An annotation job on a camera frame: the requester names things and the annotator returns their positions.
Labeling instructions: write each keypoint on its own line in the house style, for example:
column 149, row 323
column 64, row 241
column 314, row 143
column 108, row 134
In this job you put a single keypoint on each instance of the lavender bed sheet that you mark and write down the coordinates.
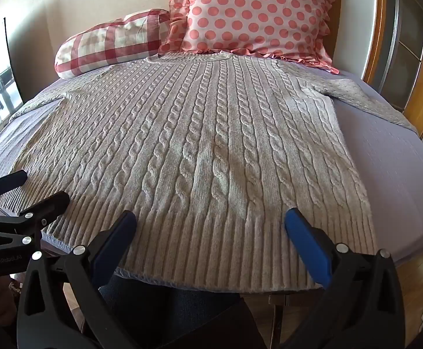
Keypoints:
column 385, row 174

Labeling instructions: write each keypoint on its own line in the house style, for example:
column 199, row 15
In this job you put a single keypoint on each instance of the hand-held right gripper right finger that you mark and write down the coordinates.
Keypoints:
column 307, row 241

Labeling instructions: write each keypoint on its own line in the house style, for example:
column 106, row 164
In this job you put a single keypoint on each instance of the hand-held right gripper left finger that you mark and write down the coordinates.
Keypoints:
column 115, row 240

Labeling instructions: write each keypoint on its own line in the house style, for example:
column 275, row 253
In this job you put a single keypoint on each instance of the red checked bolster pillow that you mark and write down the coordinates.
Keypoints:
column 111, row 43

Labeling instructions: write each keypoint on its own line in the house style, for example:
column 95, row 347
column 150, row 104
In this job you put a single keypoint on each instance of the wooden headboard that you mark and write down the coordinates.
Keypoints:
column 375, row 25

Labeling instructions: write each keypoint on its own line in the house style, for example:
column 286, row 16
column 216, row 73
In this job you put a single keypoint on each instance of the pink polka dot pillow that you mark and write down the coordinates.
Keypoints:
column 255, row 12

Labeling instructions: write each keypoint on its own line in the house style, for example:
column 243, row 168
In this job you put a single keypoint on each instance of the person's blue jeans leg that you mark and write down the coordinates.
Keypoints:
column 167, row 312

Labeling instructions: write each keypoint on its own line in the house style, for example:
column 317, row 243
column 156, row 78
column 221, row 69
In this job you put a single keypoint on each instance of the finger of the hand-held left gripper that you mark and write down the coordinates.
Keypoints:
column 9, row 180
column 49, row 203

